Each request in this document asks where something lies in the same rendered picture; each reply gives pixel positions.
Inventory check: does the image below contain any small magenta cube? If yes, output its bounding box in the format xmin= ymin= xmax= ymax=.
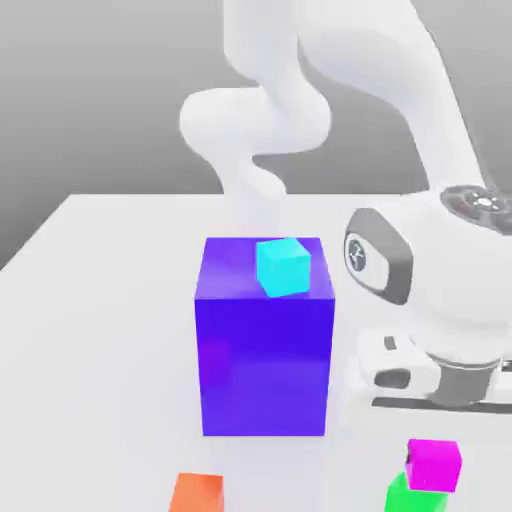
xmin=405 ymin=438 xmax=464 ymax=494

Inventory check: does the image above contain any large purple box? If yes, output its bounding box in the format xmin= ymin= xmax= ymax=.
xmin=193 ymin=236 xmax=336 ymax=438

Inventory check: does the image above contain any small orange cube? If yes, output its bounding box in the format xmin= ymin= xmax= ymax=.
xmin=167 ymin=472 xmax=225 ymax=512

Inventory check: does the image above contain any small cyan cube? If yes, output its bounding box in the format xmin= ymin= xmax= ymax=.
xmin=254 ymin=236 xmax=313 ymax=300

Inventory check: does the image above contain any small green cube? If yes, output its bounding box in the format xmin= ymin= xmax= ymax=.
xmin=384 ymin=471 xmax=450 ymax=512

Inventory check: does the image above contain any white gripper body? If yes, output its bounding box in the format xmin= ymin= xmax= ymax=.
xmin=361 ymin=394 xmax=512 ymax=441

